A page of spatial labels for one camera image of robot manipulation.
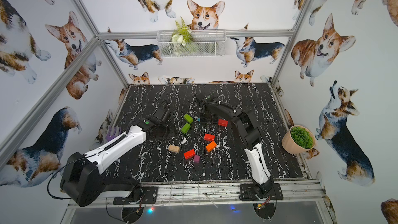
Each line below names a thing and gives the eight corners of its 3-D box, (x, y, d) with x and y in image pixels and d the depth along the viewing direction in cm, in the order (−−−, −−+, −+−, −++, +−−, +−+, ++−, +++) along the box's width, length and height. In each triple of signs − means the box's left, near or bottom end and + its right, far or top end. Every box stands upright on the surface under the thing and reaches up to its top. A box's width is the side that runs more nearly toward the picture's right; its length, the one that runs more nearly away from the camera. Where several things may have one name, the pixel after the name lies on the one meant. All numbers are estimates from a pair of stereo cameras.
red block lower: (185, 160, 86) (185, 159, 85) (183, 154, 89) (183, 152, 87) (196, 156, 88) (195, 154, 86) (194, 150, 90) (193, 148, 88)
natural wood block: (168, 151, 90) (167, 149, 87) (170, 146, 92) (169, 144, 89) (179, 153, 89) (178, 151, 87) (181, 148, 91) (180, 146, 89)
